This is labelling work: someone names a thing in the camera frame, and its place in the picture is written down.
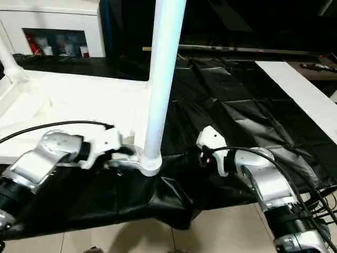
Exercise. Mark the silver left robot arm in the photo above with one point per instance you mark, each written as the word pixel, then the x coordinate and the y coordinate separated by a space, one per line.
pixel 44 158

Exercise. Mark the red package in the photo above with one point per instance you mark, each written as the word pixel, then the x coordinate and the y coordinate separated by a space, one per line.
pixel 34 44

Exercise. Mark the white plastic table top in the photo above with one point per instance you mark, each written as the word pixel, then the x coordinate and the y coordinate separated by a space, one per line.
pixel 65 105

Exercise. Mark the dark metal rod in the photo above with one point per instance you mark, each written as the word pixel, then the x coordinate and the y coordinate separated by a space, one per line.
pixel 250 49

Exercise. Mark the white glass-door cabinet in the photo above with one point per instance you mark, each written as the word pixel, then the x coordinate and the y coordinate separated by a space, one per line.
pixel 52 18

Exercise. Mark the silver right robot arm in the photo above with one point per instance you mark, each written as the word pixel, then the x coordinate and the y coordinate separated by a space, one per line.
pixel 268 182

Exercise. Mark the black plastic mat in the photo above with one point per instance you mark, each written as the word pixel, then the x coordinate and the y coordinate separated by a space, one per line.
pixel 237 126

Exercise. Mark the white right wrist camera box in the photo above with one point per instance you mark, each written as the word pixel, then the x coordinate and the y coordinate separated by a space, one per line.
pixel 212 139

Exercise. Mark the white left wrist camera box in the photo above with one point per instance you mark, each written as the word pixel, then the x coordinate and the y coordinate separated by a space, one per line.
pixel 102 145

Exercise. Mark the white plastic table leg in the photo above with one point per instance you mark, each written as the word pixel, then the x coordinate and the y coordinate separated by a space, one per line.
pixel 163 79
pixel 9 63

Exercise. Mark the small white jar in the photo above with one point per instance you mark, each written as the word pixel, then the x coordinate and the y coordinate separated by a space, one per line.
pixel 84 52
pixel 69 50
pixel 48 50

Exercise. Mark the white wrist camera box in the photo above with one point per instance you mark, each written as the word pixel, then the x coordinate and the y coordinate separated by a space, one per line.
pixel 212 139
pixel 102 145

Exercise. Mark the white flat board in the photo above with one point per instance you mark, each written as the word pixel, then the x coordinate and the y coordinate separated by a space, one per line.
pixel 297 92

